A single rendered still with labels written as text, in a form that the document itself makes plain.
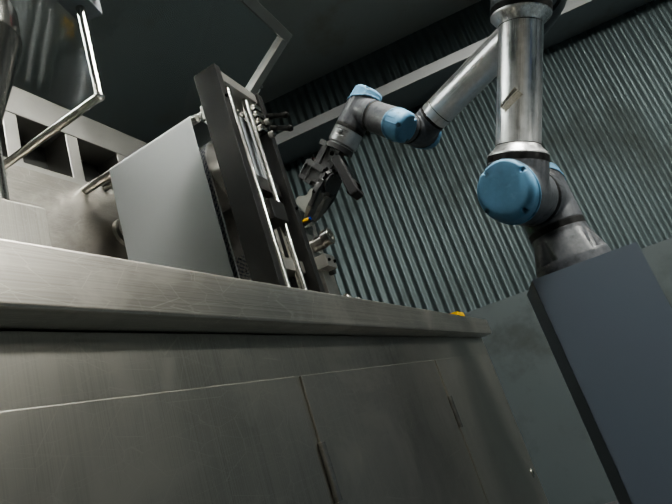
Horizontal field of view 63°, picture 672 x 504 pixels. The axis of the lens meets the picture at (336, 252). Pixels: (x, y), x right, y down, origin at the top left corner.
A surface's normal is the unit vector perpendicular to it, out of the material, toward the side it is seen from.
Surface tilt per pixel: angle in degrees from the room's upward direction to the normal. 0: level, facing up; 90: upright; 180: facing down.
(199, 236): 90
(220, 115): 90
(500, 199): 97
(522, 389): 90
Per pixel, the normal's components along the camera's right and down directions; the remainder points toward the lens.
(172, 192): -0.43, -0.14
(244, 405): 0.84, -0.40
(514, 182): -0.65, 0.11
